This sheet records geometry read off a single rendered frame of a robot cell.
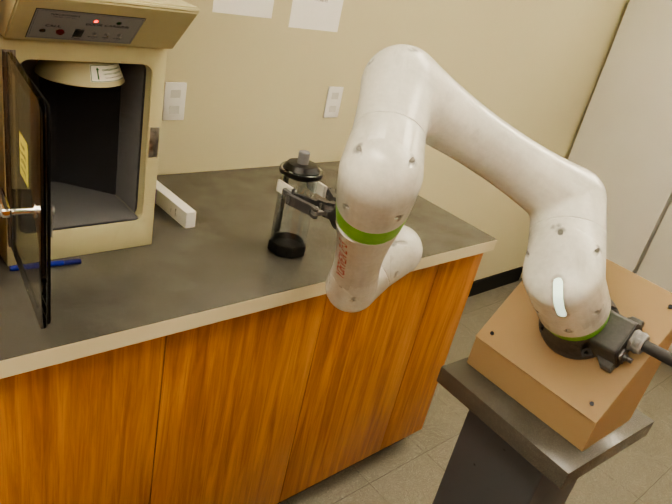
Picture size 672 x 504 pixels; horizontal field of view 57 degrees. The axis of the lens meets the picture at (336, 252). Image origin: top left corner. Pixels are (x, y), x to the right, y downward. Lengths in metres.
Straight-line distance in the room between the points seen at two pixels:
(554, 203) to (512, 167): 0.11
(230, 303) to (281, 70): 0.99
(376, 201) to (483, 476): 0.77
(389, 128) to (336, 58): 1.41
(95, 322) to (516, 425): 0.83
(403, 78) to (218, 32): 1.11
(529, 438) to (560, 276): 0.34
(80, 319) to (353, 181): 0.66
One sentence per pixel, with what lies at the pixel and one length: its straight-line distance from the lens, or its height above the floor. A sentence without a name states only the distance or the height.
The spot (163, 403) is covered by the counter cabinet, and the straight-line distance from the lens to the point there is 1.48.
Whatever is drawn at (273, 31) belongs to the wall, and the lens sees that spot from 2.08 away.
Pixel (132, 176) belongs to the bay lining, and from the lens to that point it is 1.52.
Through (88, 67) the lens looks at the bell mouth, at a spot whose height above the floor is 1.35.
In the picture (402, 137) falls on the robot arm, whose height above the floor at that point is 1.46.
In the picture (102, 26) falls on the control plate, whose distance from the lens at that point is 1.27.
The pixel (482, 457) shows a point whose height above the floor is 0.78.
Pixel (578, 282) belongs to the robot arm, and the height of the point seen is 1.27.
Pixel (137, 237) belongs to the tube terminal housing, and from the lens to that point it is 1.54.
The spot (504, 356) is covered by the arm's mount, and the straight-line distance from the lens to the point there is 1.30.
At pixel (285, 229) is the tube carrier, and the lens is 1.55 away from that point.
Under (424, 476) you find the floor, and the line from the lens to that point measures 2.47.
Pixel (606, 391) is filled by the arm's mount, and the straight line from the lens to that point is 1.26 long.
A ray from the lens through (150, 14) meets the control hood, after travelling 1.26.
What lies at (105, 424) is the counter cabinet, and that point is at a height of 0.68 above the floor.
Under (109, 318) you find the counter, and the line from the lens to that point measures 1.29.
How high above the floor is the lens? 1.67
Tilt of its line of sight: 26 degrees down
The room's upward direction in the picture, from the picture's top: 13 degrees clockwise
